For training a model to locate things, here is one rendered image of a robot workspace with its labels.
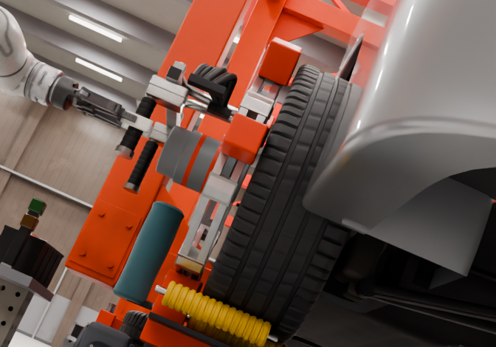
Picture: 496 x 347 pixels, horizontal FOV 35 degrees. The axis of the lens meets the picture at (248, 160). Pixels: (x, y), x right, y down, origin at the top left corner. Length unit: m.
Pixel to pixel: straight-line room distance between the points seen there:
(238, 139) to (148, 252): 0.50
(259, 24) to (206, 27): 2.19
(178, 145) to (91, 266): 0.60
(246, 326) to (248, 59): 3.05
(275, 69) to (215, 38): 0.74
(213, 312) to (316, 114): 0.49
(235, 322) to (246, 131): 0.43
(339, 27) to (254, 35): 0.53
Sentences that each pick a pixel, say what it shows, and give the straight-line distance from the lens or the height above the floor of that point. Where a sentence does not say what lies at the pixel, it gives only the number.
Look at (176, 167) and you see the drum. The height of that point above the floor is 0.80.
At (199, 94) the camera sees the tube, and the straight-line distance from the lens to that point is 1.97.
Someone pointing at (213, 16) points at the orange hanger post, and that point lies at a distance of 2.60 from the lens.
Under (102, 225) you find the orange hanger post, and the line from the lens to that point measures 2.38.
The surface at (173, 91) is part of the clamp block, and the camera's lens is 1.82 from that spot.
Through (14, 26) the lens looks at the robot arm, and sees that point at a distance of 1.71.
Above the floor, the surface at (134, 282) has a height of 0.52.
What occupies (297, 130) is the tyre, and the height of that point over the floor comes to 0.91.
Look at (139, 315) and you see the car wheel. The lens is 2.59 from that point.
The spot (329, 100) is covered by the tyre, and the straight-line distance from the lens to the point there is 1.77.
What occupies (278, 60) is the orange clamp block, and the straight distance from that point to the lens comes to 1.85.
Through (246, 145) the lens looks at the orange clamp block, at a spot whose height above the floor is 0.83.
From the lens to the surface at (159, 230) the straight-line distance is 2.01.
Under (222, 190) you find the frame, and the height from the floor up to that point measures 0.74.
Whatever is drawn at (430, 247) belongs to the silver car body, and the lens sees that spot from 1.56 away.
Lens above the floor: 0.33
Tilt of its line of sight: 17 degrees up
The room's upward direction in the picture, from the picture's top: 23 degrees clockwise
